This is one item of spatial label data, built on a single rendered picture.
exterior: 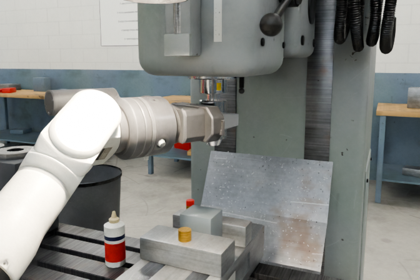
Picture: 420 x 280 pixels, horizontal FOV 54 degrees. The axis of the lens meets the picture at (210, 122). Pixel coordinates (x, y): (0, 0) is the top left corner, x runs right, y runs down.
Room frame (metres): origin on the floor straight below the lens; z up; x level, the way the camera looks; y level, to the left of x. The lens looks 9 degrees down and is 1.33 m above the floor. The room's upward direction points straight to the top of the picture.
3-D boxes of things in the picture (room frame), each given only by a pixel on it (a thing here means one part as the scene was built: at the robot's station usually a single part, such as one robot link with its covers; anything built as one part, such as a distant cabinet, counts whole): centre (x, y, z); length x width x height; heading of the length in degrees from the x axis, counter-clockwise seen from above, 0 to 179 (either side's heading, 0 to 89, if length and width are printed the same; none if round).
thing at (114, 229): (0.77, 0.19, 0.99); 0.04 x 0.04 x 0.11
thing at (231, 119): (0.66, -0.03, 1.24); 0.06 x 0.02 x 0.03; 132
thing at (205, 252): (0.64, 0.04, 1.02); 0.15 x 0.06 x 0.04; 66
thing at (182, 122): (0.63, 0.06, 1.23); 0.13 x 0.12 x 0.10; 42
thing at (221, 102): (0.69, -0.01, 1.26); 0.05 x 0.05 x 0.01
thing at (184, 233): (0.64, 0.04, 1.05); 0.02 x 0.02 x 0.02
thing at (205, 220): (0.70, 0.02, 1.04); 0.06 x 0.05 x 0.06; 66
